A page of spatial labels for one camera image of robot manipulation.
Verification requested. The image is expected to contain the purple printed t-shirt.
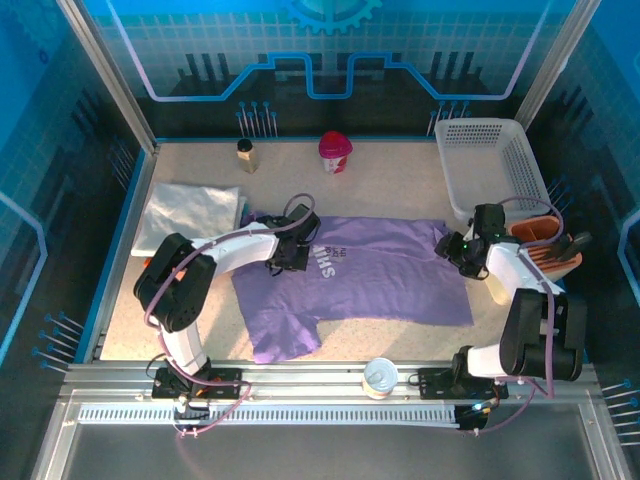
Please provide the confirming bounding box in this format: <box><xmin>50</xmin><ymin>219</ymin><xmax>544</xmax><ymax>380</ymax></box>
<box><xmin>230</xmin><ymin>212</ymin><xmax>475</xmax><ymax>365</ymax></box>

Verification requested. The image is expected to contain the terracotta plastic utensil holder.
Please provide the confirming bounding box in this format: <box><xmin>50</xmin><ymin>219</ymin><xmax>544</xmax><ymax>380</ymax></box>
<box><xmin>509</xmin><ymin>214</ymin><xmax>584</xmax><ymax>280</ymax></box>

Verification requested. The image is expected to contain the white perforated plastic basket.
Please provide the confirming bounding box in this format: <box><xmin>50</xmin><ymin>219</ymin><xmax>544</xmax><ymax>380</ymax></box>
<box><xmin>433</xmin><ymin>117</ymin><xmax>554</xmax><ymax>222</ymax></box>

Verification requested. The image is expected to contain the beige bottle with black cap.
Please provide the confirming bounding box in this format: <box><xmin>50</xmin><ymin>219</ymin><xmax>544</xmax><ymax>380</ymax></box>
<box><xmin>236</xmin><ymin>138</ymin><xmax>261</xmax><ymax>175</ymax></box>

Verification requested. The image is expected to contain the white folded t-shirt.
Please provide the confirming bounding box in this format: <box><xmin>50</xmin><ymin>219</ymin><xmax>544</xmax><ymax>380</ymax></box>
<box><xmin>130</xmin><ymin>182</ymin><xmax>249</xmax><ymax>257</ymax></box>

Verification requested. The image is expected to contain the white cup with pink lid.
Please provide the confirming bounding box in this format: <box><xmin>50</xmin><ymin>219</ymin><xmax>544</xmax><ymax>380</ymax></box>
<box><xmin>318</xmin><ymin>130</ymin><xmax>354</xmax><ymax>175</ymax></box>

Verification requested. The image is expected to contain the silver-topped tin can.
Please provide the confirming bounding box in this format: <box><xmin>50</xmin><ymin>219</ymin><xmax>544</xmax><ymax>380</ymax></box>
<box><xmin>361</xmin><ymin>357</ymin><xmax>400</xmax><ymax>401</ymax></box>

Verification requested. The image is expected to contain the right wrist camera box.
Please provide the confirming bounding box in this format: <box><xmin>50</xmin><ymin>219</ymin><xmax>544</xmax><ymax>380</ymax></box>
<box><xmin>472</xmin><ymin>203</ymin><xmax>506</xmax><ymax>239</ymax></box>

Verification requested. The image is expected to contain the aluminium frame rail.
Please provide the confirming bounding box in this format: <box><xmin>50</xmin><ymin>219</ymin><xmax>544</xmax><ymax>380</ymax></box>
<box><xmin>29</xmin><ymin>359</ymin><xmax>631</xmax><ymax>480</ymax></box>

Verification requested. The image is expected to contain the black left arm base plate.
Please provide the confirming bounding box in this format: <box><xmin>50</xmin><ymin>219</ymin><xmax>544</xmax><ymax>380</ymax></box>
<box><xmin>151</xmin><ymin>367</ymin><xmax>251</xmax><ymax>401</ymax></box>

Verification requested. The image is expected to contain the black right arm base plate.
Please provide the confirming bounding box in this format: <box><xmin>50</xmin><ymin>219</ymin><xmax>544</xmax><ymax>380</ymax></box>
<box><xmin>417</xmin><ymin>366</ymin><xmax>510</xmax><ymax>401</ymax></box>

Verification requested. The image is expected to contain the white slotted cable duct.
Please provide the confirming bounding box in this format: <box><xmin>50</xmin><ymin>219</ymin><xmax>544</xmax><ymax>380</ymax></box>
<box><xmin>77</xmin><ymin>403</ymin><xmax>461</xmax><ymax>426</ymax></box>

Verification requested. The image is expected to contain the aluminium frame post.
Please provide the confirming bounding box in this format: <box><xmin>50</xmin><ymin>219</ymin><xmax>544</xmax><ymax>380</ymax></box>
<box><xmin>55</xmin><ymin>0</ymin><xmax>162</xmax><ymax>155</ymax></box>
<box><xmin>513</xmin><ymin>0</ymin><xmax>604</xmax><ymax>124</ymax></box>

